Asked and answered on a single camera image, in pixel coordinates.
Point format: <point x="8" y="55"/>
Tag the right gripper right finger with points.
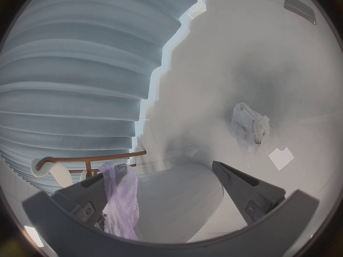
<point x="249" y="194"/>

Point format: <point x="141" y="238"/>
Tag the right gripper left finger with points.
<point x="85" y="197"/>

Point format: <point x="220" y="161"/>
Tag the purple plastic bag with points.
<point x="123" y="205"/>

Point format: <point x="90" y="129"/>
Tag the white paper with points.
<point x="249" y="124"/>

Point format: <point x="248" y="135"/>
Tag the white trash bin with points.
<point x="182" y="197"/>

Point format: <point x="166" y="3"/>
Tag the white cushioned wooden chair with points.
<point x="61" y="175"/>

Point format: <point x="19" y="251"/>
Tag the pale blue curtain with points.
<point x="80" y="63"/>

